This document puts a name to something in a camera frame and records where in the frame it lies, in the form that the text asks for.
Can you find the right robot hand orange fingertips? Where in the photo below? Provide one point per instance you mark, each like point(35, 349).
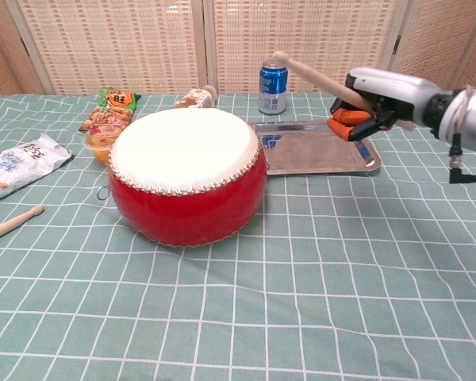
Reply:
point(392, 91)

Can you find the wooden drumstick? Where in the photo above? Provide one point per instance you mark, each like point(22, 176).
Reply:
point(313, 75)
point(12, 226)

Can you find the red drum white head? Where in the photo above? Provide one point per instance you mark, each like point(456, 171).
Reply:
point(182, 206)

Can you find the rectangular stainless steel tray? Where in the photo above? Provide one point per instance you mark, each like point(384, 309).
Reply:
point(301, 155)

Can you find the blue soda can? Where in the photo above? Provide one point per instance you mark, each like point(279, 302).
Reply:
point(273, 89)

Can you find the tea bottle yellow liquid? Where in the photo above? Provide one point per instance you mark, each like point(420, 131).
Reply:
point(194, 99)

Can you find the green checked tablecloth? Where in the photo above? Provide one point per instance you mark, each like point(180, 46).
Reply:
point(262, 309)

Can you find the green snack bag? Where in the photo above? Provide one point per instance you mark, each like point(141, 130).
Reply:
point(111, 109)

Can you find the orange jelly cup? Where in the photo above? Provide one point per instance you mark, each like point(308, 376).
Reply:
point(99, 148)

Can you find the white snack bag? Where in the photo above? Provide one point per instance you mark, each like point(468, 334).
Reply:
point(20, 166)

